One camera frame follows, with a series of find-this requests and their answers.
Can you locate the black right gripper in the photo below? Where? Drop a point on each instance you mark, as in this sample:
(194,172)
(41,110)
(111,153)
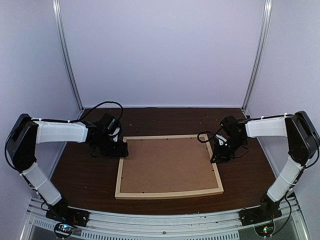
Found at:
(221,157)

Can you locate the left round circuit board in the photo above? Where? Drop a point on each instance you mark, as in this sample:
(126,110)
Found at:
(63,230)

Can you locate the round circuit board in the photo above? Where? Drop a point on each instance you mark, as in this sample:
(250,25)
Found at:
(264,230)
(63,230)

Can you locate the aluminium corner post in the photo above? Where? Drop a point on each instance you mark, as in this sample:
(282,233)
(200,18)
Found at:
(66,57)
(263,35)

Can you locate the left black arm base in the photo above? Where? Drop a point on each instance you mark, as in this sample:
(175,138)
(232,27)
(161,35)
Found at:
(70,215)

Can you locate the left aluminium corner post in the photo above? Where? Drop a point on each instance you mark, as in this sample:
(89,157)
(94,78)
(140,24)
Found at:
(66,57)

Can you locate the brown backing board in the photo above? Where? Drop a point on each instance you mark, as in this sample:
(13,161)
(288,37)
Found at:
(167,162)

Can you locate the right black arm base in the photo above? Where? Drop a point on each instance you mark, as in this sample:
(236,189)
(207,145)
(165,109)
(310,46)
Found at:
(266,211)

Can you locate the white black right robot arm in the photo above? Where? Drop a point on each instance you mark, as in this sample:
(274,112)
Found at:
(302,138)

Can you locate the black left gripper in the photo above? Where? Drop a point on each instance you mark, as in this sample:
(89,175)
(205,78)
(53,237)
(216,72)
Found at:
(120,151)

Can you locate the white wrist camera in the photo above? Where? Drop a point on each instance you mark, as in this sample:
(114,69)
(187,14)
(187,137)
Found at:
(115,135)
(220,139)

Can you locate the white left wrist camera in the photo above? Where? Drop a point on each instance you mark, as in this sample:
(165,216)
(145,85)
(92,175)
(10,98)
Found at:
(115,135)

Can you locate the right round circuit board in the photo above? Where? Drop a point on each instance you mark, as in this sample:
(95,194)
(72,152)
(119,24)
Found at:
(264,230)

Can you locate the right aluminium corner post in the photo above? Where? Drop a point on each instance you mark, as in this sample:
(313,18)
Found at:
(263,35)

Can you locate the light wooden picture frame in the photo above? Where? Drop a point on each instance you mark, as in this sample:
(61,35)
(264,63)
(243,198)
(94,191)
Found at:
(170,193)

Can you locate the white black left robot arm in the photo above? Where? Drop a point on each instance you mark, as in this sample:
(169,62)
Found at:
(27,132)

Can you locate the aluminium front rail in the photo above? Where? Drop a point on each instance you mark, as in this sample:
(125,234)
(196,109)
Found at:
(224,225)

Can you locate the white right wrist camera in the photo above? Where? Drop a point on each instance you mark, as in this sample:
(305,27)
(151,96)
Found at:
(220,139)

